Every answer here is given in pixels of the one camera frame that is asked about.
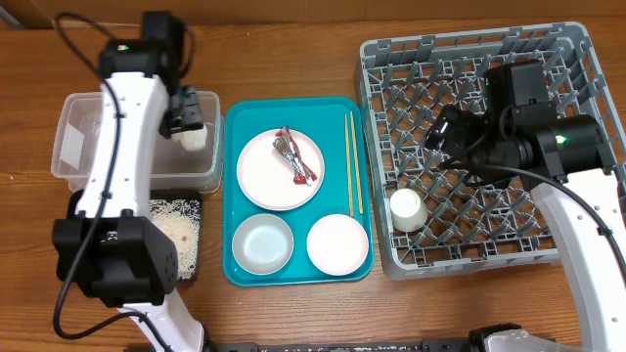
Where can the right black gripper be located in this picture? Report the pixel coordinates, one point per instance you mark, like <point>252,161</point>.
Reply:
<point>465,123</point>

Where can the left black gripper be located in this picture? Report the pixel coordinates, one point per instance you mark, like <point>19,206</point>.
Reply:
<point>194,120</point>

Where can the white cup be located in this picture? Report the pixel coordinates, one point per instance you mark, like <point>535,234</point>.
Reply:
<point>408,210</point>

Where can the red foil wrapper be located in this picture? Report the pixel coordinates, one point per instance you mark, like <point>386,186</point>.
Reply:
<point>288,149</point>

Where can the rice and food scraps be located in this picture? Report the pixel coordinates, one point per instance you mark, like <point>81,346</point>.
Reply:
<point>180,220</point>

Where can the grey bowl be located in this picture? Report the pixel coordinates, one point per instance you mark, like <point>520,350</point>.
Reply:
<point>263,244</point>

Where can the pink bowl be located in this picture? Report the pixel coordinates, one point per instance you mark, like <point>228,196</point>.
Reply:
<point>337,245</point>

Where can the white napkin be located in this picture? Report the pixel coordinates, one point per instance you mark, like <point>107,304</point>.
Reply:
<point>192,140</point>

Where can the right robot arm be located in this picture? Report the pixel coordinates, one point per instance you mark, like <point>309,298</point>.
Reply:
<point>568,167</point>

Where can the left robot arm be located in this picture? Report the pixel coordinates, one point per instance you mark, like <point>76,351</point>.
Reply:
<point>138,76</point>

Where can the grey dishwasher rack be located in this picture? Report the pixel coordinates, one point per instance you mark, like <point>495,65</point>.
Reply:
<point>404,84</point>

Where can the white round plate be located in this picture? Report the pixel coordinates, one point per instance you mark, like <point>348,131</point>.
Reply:
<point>266,178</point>

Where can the clear plastic bin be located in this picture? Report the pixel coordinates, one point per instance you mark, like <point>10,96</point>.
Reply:
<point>173,168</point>

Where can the wooden chopstick right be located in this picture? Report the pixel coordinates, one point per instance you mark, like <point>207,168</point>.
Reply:
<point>356,163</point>

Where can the wooden chopstick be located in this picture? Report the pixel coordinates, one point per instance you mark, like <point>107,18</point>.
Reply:
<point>348,167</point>
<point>356,163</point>

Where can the wooden chopstick left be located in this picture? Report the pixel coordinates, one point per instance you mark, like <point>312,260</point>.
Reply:
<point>348,167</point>

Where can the teal serving tray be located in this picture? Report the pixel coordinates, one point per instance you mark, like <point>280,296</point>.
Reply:
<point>322,120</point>

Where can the black plastic tray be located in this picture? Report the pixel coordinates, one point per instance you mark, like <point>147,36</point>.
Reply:
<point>131,250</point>

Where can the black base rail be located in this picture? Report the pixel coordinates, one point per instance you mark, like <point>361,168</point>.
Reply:
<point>502,337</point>

